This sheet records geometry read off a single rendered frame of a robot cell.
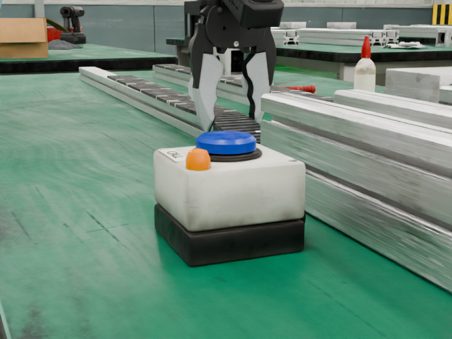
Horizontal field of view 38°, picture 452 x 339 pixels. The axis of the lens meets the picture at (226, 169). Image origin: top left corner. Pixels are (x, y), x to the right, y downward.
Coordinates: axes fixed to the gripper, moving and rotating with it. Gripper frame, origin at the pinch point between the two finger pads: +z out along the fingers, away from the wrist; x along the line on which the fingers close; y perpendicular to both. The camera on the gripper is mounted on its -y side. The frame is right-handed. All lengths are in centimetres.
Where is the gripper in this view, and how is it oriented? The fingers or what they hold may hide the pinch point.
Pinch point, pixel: (233, 122)
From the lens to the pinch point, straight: 76.9
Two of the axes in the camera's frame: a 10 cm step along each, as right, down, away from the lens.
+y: -3.7, -2.1, 9.1
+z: 0.0, 9.7, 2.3
